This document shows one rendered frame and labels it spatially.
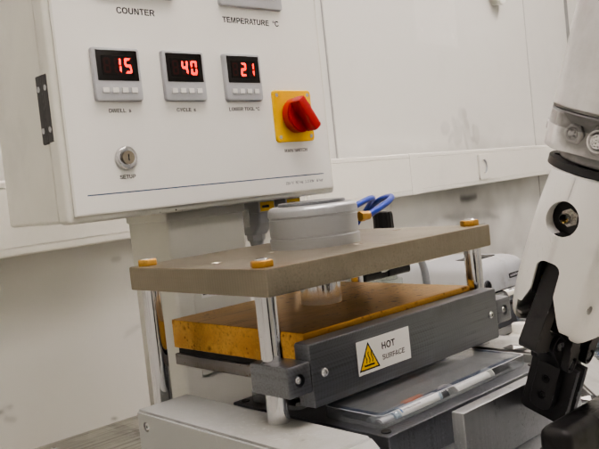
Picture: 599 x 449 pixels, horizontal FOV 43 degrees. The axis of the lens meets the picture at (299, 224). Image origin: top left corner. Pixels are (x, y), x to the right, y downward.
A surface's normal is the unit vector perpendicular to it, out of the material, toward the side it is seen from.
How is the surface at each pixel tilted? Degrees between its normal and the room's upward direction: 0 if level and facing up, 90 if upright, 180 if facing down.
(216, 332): 90
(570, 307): 91
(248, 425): 0
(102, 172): 90
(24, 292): 90
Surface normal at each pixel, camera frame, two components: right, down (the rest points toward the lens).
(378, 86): 0.79, -0.05
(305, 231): -0.18, 0.07
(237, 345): -0.73, 0.11
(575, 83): -0.94, -0.02
